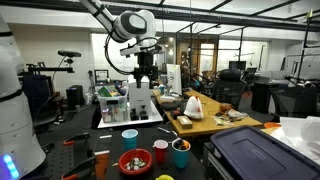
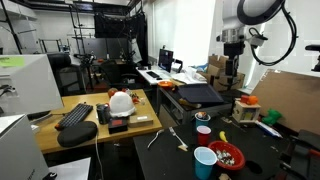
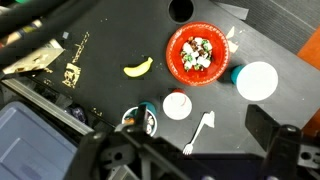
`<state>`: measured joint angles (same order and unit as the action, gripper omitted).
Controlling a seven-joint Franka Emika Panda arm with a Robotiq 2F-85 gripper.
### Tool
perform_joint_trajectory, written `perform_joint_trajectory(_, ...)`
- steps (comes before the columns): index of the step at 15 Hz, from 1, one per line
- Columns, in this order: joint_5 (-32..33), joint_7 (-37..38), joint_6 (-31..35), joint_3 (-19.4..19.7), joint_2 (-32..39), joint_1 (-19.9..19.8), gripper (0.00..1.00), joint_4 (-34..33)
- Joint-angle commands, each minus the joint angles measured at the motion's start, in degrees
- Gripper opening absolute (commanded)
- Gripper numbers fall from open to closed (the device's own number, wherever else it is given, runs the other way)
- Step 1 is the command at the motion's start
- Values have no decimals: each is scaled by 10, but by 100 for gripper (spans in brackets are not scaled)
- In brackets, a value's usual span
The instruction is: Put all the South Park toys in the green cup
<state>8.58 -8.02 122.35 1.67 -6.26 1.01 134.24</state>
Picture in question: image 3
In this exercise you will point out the red plastic bowl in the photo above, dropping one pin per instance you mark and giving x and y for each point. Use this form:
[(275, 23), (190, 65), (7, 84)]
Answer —
[(173, 63)]

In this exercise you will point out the wrapped candy pile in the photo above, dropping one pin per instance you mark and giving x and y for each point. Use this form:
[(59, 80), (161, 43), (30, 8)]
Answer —
[(196, 55)]

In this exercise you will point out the yellow orange toy figure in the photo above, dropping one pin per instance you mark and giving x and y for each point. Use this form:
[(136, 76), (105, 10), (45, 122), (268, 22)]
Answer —
[(129, 120)]

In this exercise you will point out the tan cork wedge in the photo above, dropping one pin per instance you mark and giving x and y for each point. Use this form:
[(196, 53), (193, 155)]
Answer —
[(210, 120)]

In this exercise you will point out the white paper scrap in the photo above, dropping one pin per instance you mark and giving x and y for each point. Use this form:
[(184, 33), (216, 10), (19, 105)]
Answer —
[(230, 32)]

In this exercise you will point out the dark blue bin lid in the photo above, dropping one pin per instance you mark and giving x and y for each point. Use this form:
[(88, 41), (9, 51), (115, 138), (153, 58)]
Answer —
[(30, 146)]

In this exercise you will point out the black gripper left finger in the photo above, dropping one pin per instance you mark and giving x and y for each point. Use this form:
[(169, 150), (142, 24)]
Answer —
[(96, 150)]

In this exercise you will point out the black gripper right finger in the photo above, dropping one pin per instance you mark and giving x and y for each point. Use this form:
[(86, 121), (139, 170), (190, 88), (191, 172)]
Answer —
[(281, 146)]

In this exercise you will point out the red plastic cup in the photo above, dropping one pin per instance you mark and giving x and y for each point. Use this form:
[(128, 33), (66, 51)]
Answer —
[(176, 106)]

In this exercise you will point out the yellow toy banana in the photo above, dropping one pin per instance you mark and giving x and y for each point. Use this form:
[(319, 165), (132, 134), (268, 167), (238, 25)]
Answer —
[(137, 70)]

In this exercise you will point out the purple white-faced toy figure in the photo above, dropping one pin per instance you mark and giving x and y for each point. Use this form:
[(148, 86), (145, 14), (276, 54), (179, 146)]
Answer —
[(150, 122)]

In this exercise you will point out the teal plastic cup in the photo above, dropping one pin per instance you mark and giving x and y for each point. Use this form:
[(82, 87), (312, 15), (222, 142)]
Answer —
[(151, 107), (256, 81)]

